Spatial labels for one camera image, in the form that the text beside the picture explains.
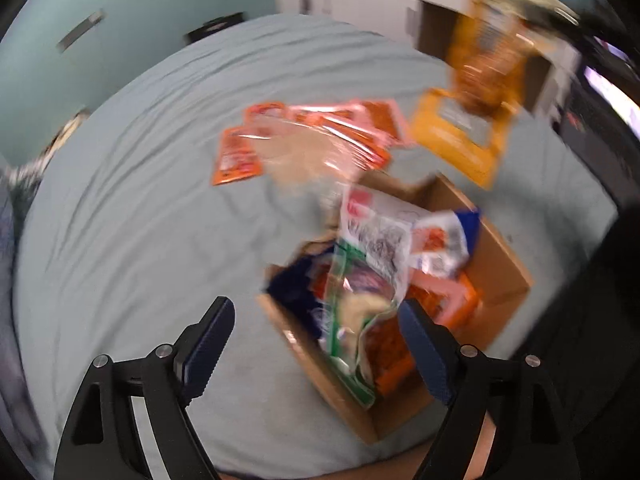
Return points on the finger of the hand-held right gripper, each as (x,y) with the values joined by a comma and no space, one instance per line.
(550,14)

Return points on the bedside clutter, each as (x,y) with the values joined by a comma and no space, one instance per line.
(67,132)

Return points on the floral quilt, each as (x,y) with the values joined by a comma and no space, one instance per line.
(10,310)

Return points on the yellow snack bag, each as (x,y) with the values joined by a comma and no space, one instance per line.
(450,140)

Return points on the orange chips bag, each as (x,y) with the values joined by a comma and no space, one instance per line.
(485,60)

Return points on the orange snack packets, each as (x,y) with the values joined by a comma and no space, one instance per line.
(360,150)

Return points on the dark blue snack bag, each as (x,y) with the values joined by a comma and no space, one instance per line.
(295,287)

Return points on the clear plastic cracker bag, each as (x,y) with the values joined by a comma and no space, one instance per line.
(300,155)

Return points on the green edged snack bag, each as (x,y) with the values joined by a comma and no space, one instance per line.
(345,320)

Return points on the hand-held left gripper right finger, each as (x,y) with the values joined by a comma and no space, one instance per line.
(425,355)

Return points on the orange waffle snack packet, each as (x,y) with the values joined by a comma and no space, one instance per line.
(450,305)

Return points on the cardboard box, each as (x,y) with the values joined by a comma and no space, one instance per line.
(500,270)

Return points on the dark laptop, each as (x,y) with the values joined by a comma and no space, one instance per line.
(615,95)

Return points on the orange spicy snack bag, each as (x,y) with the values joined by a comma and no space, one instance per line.
(385,355)

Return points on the grey wall bracket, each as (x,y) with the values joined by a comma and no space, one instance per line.
(80,30)

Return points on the white and blue snack packet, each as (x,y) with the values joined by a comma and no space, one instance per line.
(445,245)

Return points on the white snack bag red label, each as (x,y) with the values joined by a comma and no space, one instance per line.
(375,240)

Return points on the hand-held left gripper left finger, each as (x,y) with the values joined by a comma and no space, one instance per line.
(207,355)

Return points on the black headboard item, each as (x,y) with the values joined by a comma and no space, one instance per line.
(215,27)

